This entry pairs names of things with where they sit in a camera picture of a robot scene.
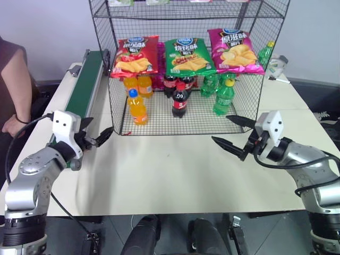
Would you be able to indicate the green conveyor belt machine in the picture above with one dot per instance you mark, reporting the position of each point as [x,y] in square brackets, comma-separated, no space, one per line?
[85,82]

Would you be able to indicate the black wristband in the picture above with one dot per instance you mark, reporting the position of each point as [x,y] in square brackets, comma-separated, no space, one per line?
[23,121]

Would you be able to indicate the magenta potato chips bag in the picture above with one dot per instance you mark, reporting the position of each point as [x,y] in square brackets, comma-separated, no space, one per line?
[235,51]

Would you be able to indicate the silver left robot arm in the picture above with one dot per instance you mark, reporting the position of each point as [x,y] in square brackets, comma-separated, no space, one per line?
[34,166]

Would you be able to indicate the pale green snack bag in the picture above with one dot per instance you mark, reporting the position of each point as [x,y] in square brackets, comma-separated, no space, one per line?
[158,1]

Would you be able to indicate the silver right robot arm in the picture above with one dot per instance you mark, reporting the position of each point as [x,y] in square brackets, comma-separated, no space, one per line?
[305,157]

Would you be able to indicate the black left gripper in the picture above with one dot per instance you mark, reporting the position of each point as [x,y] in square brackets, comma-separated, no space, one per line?
[86,142]

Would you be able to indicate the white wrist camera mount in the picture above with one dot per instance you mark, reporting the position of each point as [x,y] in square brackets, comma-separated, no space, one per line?
[272,123]
[63,125]

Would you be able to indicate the crumpled white plastic bag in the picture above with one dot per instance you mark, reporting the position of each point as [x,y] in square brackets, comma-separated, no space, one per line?
[277,65]

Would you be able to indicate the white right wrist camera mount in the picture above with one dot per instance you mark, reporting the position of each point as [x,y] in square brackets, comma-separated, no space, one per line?
[272,123]

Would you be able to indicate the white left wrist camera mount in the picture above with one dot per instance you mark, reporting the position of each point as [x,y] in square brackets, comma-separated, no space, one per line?
[63,125]

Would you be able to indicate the orange soda bottle blue cap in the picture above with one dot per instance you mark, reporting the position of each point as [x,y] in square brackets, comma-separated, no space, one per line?
[138,110]

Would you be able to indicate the green potato chips bag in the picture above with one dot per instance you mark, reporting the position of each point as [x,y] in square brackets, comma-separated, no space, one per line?
[187,57]

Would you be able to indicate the green soda bottle yellow cap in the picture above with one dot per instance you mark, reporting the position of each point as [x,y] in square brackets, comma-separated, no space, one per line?
[265,55]
[224,101]

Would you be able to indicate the black table leg bracket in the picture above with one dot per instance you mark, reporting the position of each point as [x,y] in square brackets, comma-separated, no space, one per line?
[239,236]
[93,244]

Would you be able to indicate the cola bottle red cap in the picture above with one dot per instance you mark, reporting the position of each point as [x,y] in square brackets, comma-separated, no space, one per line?
[180,103]

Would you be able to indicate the person's bare hand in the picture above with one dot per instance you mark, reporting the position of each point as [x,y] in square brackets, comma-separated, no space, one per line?
[13,126]

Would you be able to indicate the red potato chips bag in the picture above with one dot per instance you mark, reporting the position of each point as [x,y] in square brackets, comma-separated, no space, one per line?
[134,57]

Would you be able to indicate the magenta snack pack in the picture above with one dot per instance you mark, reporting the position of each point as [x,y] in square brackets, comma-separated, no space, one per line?
[160,57]

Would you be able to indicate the black white patterned cloth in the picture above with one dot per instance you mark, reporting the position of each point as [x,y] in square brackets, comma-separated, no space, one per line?
[328,120]

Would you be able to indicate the person in dark shirt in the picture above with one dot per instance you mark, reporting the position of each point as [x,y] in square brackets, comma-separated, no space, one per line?
[13,77]

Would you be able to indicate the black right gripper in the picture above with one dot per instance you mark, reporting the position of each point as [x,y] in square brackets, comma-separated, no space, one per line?
[256,143]

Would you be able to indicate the dark rounded shape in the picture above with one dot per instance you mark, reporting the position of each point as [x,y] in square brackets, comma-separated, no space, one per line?
[207,237]
[142,236]

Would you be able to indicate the black white marker pen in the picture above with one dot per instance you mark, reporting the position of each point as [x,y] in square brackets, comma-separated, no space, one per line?
[279,80]

